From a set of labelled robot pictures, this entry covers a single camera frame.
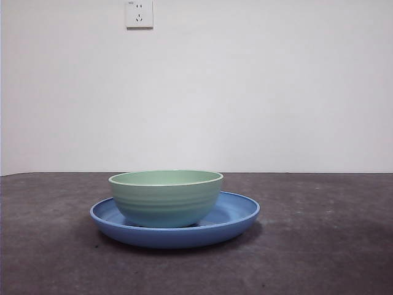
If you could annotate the white wall power outlet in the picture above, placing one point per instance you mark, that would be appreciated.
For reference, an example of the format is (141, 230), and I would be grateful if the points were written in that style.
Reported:
(139, 15)

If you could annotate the blue plate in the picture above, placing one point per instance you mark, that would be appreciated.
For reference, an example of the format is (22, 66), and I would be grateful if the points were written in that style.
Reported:
(172, 238)

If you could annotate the green bowl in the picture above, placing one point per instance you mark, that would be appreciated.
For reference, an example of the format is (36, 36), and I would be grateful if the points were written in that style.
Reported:
(165, 202)

